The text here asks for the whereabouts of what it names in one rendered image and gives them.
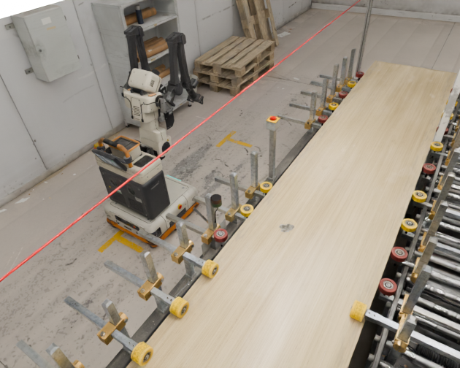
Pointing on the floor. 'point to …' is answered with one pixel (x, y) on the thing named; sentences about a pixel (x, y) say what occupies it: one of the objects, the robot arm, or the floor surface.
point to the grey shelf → (102, 12)
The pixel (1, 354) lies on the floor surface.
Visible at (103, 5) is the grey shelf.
